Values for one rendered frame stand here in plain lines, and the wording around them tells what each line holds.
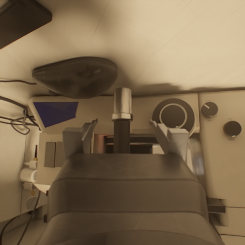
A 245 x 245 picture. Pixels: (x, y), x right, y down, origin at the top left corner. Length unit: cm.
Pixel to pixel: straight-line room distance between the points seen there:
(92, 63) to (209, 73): 15
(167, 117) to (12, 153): 67
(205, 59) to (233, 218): 23
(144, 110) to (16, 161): 63
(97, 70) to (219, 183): 24
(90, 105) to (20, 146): 56
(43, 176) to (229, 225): 34
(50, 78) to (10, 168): 63
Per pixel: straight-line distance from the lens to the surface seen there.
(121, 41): 18
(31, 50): 21
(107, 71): 20
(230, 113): 32
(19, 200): 87
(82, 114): 32
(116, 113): 24
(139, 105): 31
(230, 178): 31
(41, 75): 24
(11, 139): 80
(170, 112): 26
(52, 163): 38
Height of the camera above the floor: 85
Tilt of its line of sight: 9 degrees down
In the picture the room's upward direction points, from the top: 179 degrees counter-clockwise
